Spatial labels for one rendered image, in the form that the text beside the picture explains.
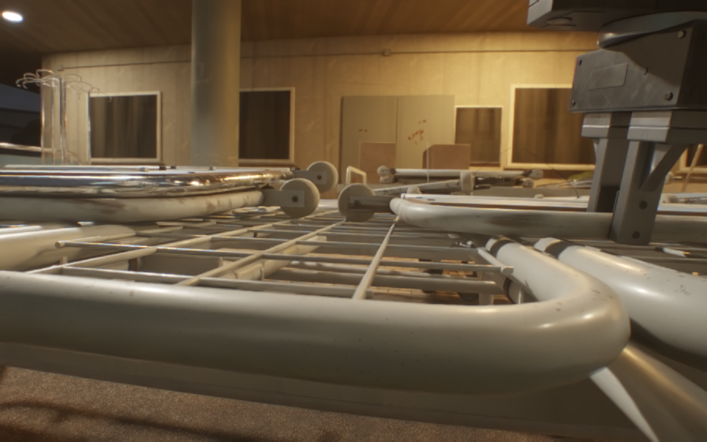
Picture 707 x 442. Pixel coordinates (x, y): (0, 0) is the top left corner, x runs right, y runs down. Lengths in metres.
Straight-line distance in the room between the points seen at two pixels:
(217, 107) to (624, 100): 4.79
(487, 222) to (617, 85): 0.14
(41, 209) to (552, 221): 0.46
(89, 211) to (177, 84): 7.66
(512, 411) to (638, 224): 0.17
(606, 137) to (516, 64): 6.60
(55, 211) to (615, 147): 0.50
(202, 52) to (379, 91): 2.98
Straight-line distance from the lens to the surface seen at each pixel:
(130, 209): 0.40
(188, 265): 0.42
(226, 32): 5.27
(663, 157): 0.33
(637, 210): 0.35
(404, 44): 6.88
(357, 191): 0.56
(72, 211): 0.41
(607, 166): 0.37
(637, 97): 0.33
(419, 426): 0.97
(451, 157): 4.05
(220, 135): 4.92
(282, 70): 7.15
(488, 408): 0.28
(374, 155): 3.94
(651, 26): 0.33
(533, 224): 0.33
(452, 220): 0.32
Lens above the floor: 0.53
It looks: 4 degrees down
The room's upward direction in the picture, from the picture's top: 2 degrees clockwise
